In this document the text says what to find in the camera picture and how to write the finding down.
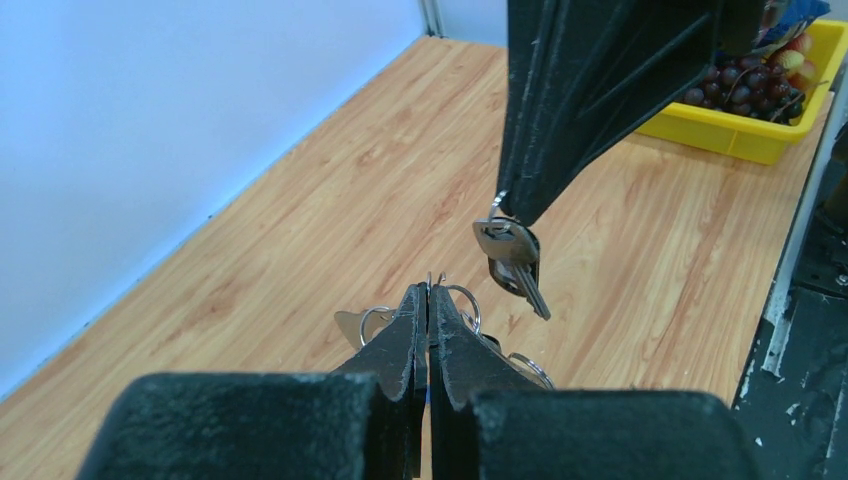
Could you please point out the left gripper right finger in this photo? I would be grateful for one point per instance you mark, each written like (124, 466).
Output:
(489, 421)

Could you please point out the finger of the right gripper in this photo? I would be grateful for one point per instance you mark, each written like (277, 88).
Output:
(584, 74)

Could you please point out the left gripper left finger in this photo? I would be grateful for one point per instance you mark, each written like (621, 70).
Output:
(362, 420)

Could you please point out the metal keyring plate with rings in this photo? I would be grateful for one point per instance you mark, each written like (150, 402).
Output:
(359, 328)

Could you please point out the black headed key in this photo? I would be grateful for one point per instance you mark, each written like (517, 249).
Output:
(514, 255)

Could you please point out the purple grapes bunch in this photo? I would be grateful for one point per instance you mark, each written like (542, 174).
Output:
(772, 90)

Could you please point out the yellow plastic bin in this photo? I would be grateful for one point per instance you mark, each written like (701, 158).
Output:
(750, 139)

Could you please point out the blue chips bag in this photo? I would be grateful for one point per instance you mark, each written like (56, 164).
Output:
(784, 20)

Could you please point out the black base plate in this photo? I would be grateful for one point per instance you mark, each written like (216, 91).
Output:
(792, 401)

